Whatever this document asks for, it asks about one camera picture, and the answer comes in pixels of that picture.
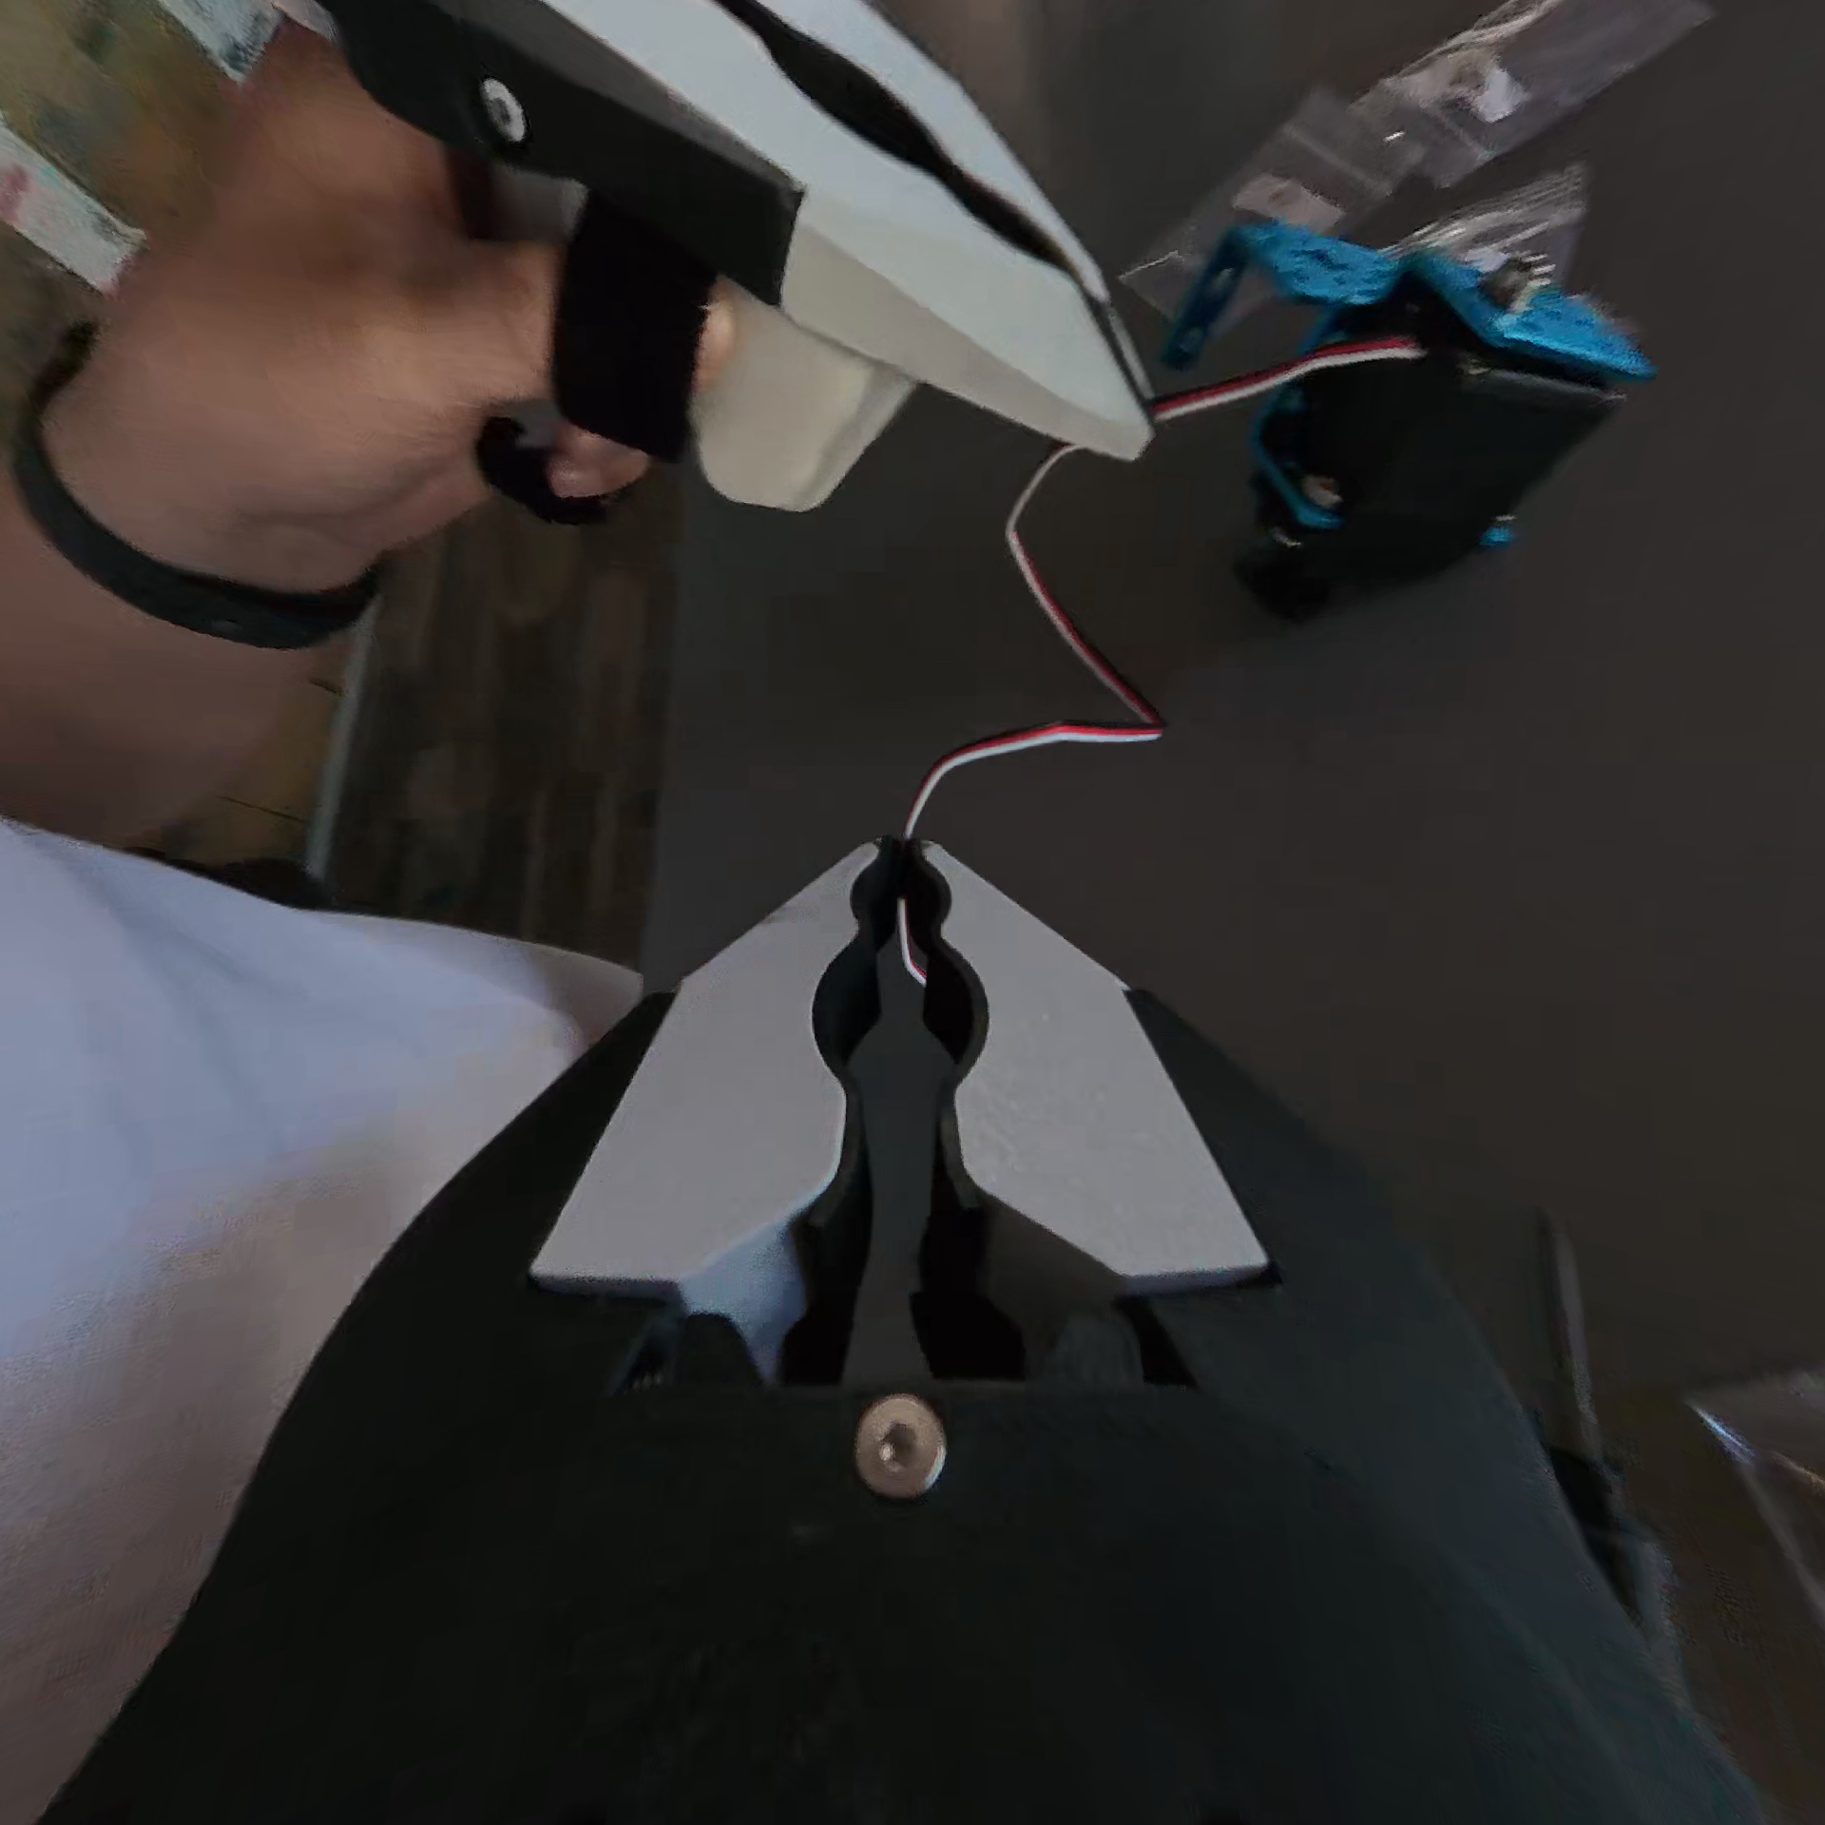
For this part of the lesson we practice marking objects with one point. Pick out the black wristband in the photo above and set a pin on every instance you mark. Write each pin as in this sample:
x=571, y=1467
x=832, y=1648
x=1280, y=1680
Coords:
x=214, y=623

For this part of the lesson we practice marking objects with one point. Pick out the person's left hand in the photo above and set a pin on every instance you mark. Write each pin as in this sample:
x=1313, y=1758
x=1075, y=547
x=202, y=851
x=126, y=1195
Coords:
x=286, y=355

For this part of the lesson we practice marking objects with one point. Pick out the black screwdriver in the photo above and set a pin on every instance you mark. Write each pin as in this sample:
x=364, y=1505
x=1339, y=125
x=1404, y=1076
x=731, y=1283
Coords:
x=1577, y=1353

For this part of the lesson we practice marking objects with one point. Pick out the servo with blue bracket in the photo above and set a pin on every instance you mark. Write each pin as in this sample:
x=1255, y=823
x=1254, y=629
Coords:
x=1427, y=456

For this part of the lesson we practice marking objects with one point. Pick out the long clear screw bag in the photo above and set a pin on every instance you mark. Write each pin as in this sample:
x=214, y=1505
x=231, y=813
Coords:
x=1761, y=1439

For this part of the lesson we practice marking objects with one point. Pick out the person's white top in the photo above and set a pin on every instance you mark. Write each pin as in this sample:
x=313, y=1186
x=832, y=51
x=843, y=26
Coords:
x=214, y=1211

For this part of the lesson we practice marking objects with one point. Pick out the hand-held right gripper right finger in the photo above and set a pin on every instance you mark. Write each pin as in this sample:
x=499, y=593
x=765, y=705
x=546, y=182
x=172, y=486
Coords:
x=1098, y=1140

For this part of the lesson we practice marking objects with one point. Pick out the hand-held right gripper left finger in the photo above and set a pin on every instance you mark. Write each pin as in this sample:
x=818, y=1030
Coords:
x=685, y=1140

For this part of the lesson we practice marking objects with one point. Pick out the dark grey desk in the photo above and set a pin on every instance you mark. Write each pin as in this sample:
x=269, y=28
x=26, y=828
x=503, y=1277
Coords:
x=1427, y=925

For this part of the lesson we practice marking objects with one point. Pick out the clear plastic screw bag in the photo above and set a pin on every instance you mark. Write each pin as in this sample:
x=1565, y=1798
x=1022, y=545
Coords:
x=1512, y=212
x=1255, y=192
x=1541, y=57

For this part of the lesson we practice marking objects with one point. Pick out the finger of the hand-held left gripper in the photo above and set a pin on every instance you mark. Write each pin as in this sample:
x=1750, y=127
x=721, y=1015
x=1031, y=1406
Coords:
x=927, y=313
x=927, y=98

